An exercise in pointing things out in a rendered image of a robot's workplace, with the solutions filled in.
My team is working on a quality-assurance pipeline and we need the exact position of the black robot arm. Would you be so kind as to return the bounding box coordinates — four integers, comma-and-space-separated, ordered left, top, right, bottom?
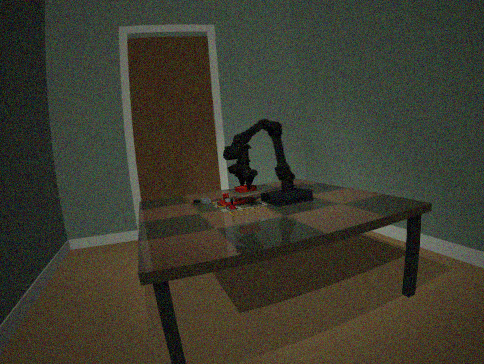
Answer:
223, 119, 296, 192

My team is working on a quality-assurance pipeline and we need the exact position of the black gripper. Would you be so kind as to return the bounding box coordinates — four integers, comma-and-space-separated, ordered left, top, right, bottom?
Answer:
233, 158, 257, 190

